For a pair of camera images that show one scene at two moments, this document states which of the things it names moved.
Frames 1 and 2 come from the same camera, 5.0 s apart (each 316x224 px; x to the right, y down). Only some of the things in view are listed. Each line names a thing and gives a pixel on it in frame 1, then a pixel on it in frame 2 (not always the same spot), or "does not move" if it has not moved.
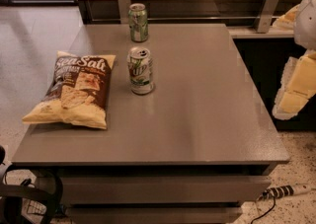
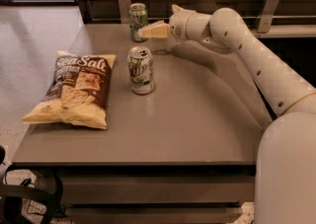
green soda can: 138,22 does not move
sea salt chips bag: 78,93 does not move
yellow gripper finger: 286,21 → 176,8
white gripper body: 306,24 → 180,24
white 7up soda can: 140,70 does not move
